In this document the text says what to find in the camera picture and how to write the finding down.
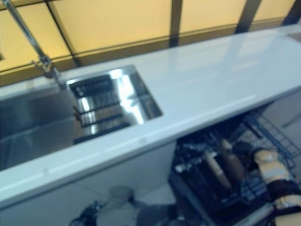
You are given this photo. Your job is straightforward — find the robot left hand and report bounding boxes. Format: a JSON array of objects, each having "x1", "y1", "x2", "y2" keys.
[{"x1": 79, "y1": 201, "x2": 104, "y2": 222}]

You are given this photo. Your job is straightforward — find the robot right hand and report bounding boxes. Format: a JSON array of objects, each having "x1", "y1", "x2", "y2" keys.
[{"x1": 234, "y1": 140, "x2": 259, "y2": 172}]

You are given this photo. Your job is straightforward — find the white round ceramic plate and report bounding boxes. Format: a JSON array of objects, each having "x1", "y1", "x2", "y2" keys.
[
  {"x1": 204, "y1": 150, "x2": 232, "y2": 189},
  {"x1": 220, "y1": 138, "x2": 246, "y2": 182}
]

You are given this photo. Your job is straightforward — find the dark built-in dishwasher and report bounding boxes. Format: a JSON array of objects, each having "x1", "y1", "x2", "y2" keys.
[{"x1": 168, "y1": 110, "x2": 301, "y2": 226}]

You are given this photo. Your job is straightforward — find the narrow white cabinet door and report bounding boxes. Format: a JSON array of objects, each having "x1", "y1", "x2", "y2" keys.
[{"x1": 70, "y1": 141, "x2": 177, "y2": 197}]

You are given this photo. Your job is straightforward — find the wide white cabinet door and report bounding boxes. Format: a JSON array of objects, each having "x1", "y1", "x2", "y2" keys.
[{"x1": 0, "y1": 181, "x2": 79, "y2": 226}]

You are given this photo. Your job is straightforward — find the black dish rack steel rods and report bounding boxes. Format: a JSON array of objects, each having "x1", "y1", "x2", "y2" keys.
[{"x1": 68, "y1": 75, "x2": 133, "y2": 145}]

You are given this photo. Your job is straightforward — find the stainless steel kitchen sink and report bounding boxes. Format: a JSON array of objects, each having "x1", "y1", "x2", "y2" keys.
[{"x1": 0, "y1": 65, "x2": 164, "y2": 170}]

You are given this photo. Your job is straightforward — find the chrome pull-down kitchen faucet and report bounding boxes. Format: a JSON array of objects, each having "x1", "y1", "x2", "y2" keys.
[{"x1": 0, "y1": 0, "x2": 69, "y2": 89}]

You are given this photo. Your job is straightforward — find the wire dishwasher basket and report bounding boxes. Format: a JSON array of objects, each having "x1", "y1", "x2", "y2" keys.
[{"x1": 174, "y1": 113, "x2": 301, "y2": 213}]

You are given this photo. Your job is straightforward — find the window with dark frame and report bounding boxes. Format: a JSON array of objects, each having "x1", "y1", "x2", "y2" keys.
[{"x1": 0, "y1": 0, "x2": 301, "y2": 82}]

